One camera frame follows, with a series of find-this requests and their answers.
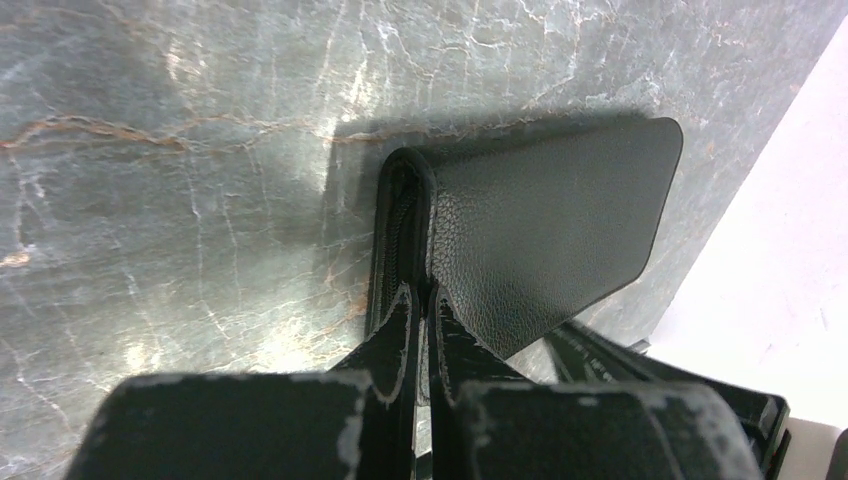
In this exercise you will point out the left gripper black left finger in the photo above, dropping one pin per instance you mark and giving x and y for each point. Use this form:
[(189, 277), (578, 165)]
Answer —
[(354, 421)]

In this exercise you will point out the black zippered tool pouch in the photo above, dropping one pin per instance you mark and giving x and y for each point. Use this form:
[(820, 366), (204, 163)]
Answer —
[(523, 231)]

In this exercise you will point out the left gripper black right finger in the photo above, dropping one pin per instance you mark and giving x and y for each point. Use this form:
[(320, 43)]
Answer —
[(490, 422)]

